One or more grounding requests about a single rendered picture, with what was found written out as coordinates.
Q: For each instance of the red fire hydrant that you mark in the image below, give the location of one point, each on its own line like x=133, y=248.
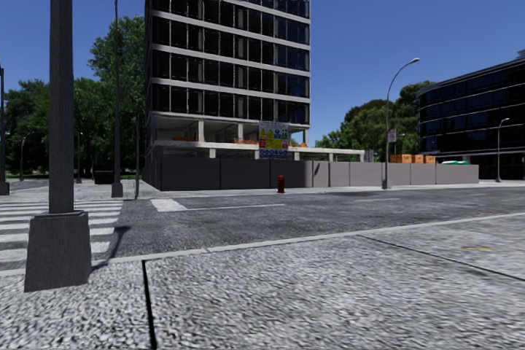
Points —
x=281, y=184

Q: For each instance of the grey hoarding fence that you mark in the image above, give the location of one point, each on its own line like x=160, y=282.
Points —
x=354, y=174

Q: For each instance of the glass tower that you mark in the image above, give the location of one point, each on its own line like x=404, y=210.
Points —
x=227, y=65

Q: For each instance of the trees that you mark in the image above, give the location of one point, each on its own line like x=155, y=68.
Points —
x=372, y=127
x=92, y=113

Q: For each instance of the thin dark pole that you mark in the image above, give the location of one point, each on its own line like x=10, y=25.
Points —
x=137, y=157

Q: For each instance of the orange crates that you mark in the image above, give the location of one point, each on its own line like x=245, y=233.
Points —
x=412, y=159

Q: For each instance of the grey pole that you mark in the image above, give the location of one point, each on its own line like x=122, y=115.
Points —
x=117, y=109
x=61, y=131
x=78, y=159

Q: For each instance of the dark glass building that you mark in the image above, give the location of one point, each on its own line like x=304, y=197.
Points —
x=477, y=113

